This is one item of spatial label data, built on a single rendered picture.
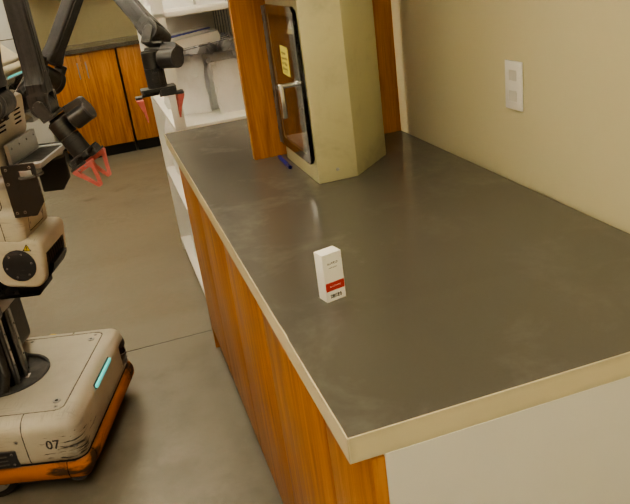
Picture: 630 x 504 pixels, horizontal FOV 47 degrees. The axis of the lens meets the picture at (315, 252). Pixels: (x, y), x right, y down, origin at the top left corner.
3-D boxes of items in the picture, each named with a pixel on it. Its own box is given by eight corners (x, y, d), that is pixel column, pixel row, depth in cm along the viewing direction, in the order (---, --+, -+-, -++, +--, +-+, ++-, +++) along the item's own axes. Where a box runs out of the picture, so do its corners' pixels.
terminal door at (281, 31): (284, 142, 217) (264, 3, 202) (314, 165, 190) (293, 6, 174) (282, 143, 217) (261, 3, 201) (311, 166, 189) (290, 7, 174)
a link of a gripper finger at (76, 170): (115, 173, 202) (92, 146, 199) (108, 181, 196) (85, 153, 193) (96, 186, 204) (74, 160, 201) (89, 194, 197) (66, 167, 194)
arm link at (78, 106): (40, 100, 199) (29, 106, 191) (72, 76, 197) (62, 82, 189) (69, 135, 203) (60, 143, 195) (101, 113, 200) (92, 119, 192)
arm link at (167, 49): (163, 36, 217) (143, 24, 210) (193, 34, 212) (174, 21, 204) (156, 74, 216) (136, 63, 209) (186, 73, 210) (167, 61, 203)
